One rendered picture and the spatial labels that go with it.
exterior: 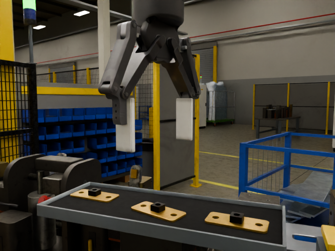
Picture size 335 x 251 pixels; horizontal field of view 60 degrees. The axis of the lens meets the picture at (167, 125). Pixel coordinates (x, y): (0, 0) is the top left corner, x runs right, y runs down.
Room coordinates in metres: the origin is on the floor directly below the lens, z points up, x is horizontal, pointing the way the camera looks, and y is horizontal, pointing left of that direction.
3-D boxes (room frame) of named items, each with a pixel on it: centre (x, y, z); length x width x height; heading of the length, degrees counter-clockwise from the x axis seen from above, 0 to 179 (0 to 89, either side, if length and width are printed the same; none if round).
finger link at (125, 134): (0.38, 0.06, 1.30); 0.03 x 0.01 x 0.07; 52
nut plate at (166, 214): (0.43, 0.01, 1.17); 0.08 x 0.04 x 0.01; 52
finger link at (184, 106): (0.48, -0.03, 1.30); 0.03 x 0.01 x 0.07; 52
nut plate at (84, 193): (0.50, 0.13, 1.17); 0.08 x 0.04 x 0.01; 66
